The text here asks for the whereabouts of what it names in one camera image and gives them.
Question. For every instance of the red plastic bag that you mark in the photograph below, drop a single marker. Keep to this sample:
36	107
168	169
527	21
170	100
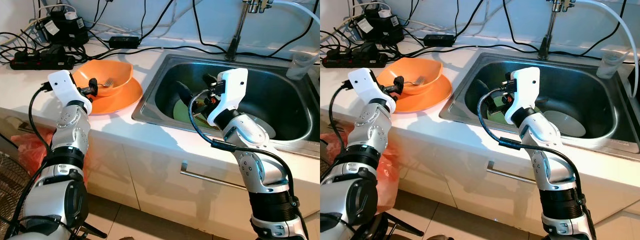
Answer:
35	145
387	185

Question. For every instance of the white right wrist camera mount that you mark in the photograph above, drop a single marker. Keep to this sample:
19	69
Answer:
232	85
525	82

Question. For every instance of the orange plastic plate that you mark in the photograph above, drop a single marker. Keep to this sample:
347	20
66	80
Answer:
127	102
437	99

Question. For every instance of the black power adapter box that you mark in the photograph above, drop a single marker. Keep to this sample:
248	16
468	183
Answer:
377	26
65	30

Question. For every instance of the orange plastic bowl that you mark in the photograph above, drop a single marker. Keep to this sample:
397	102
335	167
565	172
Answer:
430	70
120	75

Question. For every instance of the black power strip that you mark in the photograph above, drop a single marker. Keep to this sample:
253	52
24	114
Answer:
42	59
355	57

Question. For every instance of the clear glass cup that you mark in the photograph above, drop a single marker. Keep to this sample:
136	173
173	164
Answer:
611	66
300	67

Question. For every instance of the grey bowl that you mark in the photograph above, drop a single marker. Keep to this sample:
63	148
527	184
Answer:
265	129
567	125

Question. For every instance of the black metal stand leg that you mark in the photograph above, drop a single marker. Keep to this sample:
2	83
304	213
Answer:
95	231
407	225

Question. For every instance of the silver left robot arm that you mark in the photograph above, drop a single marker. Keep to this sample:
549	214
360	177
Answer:
370	130
72	130

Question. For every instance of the green plate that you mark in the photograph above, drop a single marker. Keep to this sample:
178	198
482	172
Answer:
182	112
492	116

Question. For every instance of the stainless steel sink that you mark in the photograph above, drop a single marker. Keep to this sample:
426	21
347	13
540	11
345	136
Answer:
590	90
280	95

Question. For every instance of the flat black power brick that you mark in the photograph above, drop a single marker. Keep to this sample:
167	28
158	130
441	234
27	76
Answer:
439	40
124	42

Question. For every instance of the white cabinet drawer front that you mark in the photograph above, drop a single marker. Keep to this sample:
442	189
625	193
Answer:
160	195
465	195

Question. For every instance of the silver metal fork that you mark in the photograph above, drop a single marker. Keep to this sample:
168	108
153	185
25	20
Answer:
417	80
107	81

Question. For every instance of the metal kitchen faucet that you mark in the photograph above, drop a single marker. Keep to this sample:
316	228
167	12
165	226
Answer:
237	35
549	32

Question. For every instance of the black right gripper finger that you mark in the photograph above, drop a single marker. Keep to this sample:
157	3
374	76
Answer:
185	92

